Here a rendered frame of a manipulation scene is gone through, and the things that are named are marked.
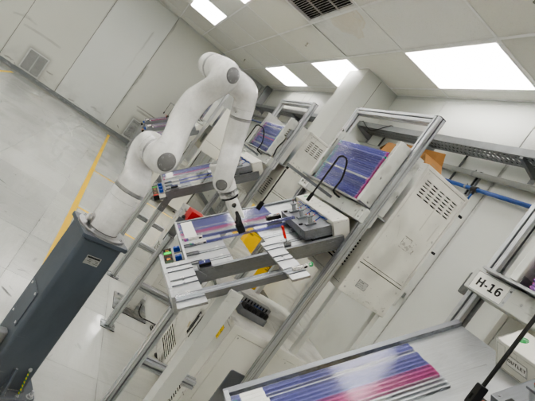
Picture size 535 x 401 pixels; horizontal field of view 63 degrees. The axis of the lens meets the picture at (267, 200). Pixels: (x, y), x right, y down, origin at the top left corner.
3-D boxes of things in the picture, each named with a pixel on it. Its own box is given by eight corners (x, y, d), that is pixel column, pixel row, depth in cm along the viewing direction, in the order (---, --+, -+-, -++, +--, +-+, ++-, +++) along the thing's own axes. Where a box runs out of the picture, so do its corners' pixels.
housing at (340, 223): (335, 250, 202) (333, 221, 198) (298, 219, 247) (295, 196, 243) (351, 246, 204) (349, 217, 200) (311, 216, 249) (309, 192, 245)
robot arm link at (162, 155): (154, 167, 172) (169, 184, 161) (129, 152, 164) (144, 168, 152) (231, 66, 172) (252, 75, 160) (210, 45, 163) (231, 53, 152)
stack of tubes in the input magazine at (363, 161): (355, 197, 200) (390, 149, 199) (313, 176, 247) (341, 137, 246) (373, 212, 205) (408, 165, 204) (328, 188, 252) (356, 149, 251)
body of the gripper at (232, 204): (240, 194, 185) (247, 217, 189) (234, 188, 194) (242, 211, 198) (223, 200, 184) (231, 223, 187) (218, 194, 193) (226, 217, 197)
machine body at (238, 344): (154, 434, 197) (234, 324, 194) (149, 347, 262) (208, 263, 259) (264, 476, 221) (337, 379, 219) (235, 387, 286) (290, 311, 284)
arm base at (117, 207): (83, 232, 152) (114, 189, 152) (73, 209, 167) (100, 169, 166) (129, 251, 165) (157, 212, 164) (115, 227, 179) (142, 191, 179)
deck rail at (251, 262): (190, 285, 184) (188, 272, 182) (190, 283, 186) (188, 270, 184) (345, 247, 201) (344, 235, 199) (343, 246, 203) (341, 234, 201)
